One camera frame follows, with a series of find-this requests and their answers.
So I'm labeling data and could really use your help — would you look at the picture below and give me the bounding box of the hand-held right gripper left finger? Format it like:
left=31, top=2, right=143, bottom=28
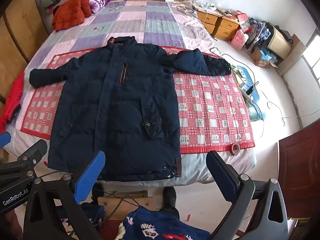
left=23, top=150, right=105, bottom=240

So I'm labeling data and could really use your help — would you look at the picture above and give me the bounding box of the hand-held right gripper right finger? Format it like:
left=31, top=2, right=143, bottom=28
left=205, top=150, right=292, bottom=240

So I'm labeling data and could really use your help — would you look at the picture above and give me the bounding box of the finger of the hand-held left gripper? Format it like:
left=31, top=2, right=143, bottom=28
left=0, top=132, right=11, bottom=151
left=0, top=139, right=48, bottom=180

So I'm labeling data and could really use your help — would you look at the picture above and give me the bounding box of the navy blue padded jacket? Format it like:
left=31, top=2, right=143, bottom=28
left=29, top=36, right=232, bottom=182

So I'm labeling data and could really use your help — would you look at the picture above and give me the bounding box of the pile of blue clothes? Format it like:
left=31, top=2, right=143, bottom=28
left=246, top=17, right=270, bottom=53

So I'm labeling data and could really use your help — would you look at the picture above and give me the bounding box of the flat cardboard piece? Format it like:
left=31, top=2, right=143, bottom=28
left=97, top=190, right=154, bottom=211

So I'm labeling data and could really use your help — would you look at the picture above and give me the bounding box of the red garment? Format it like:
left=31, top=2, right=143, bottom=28
left=0, top=70, right=25, bottom=133

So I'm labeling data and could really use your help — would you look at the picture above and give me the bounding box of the person's black shoe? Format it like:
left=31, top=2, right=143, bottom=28
left=162, top=187, right=179, bottom=218

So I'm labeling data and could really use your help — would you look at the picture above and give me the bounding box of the red checked mat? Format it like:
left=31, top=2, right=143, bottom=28
left=20, top=45, right=255, bottom=155

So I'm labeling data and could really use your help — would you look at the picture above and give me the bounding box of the brown wooden door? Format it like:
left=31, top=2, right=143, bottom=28
left=279, top=127, right=320, bottom=202

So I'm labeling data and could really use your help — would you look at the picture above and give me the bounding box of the person's blue patterned pajamas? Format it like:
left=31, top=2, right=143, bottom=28
left=60, top=202, right=211, bottom=240

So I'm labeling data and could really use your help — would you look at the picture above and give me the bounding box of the white power strip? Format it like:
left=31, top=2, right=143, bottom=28
left=235, top=65, right=253, bottom=96

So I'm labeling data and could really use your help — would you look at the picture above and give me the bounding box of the wooden wardrobe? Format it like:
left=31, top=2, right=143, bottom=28
left=0, top=0, right=49, bottom=103

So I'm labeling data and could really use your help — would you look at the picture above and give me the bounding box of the cardboard box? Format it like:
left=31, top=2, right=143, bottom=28
left=250, top=46, right=278, bottom=68

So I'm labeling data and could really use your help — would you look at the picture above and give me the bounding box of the pink bag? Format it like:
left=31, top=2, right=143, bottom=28
left=230, top=29, right=247, bottom=50

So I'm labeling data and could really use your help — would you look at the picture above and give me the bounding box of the orange padded jacket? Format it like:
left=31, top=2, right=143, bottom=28
left=52, top=0, right=92, bottom=32

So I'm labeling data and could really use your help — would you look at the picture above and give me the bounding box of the wicker basket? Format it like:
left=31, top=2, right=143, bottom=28
left=267, top=26, right=292, bottom=58

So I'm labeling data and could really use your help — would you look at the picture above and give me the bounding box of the window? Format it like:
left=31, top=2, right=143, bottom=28
left=301, top=27, right=320, bottom=85

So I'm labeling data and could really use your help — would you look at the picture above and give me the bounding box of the wooden drawer cabinet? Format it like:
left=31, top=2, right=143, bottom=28
left=196, top=9, right=243, bottom=42

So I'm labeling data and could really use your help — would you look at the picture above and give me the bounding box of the pastel patchwork quilt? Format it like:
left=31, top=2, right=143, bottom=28
left=5, top=0, right=258, bottom=188

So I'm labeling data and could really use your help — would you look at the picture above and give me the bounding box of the red gift bag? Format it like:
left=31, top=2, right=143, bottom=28
left=236, top=11, right=249, bottom=23

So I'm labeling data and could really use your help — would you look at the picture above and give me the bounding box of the purple floral blanket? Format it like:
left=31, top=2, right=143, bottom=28
left=89, top=0, right=112, bottom=14

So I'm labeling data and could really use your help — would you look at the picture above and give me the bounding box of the pile of small sundries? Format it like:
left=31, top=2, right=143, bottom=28
left=192, top=0, right=240, bottom=18

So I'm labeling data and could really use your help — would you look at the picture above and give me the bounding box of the white cable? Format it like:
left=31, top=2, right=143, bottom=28
left=267, top=99, right=320, bottom=127

